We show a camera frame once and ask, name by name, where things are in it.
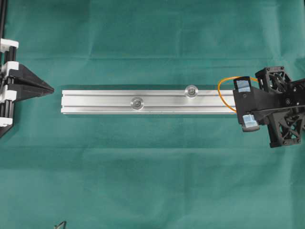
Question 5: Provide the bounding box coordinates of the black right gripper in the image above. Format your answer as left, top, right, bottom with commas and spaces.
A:
233, 66, 305, 148

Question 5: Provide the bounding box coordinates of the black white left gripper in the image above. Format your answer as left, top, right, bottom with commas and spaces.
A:
0, 38, 54, 136

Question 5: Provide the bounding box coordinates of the orange yellow rubber band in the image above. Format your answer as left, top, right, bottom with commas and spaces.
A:
217, 76, 261, 113

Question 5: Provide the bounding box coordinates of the silver pulley shaft far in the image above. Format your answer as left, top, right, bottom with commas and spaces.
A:
184, 85, 199, 98

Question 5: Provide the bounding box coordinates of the silver pulley shaft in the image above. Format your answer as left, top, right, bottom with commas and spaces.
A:
184, 85, 199, 98
130, 97, 144, 111

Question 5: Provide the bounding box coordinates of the silver pulley shaft near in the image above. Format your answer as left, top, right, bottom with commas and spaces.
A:
130, 97, 144, 111

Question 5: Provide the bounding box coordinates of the green table cloth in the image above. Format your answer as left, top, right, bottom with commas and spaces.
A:
0, 0, 305, 229

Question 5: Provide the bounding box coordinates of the dark metal object bottom edge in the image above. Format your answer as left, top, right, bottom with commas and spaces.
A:
53, 221, 67, 229

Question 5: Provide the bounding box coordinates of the silver aluminium extrusion rail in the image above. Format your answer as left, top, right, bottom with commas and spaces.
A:
61, 89, 235, 115

